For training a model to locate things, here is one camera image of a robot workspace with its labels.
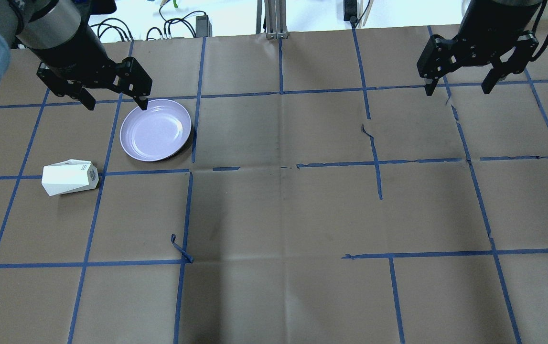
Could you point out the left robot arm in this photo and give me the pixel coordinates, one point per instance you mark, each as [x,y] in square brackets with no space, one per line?
[37,24]

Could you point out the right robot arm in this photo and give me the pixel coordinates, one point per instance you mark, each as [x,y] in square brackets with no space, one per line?
[487,17]

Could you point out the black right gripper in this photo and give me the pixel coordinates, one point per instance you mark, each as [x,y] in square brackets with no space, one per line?
[489,29]

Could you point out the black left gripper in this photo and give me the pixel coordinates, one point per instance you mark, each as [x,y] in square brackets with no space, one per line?
[74,53]

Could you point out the black plug with cable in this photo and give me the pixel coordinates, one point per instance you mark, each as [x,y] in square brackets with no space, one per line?
[357,17]

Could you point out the white faceted cup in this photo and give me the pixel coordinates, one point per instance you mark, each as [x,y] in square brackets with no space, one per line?
[69,176]

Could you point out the black power adapter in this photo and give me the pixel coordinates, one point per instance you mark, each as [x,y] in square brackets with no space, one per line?
[203,26]

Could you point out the metal frame post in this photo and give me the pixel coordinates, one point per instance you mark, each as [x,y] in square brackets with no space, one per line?
[272,19]

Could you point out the lavender plate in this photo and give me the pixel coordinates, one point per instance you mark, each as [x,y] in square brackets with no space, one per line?
[156,133]

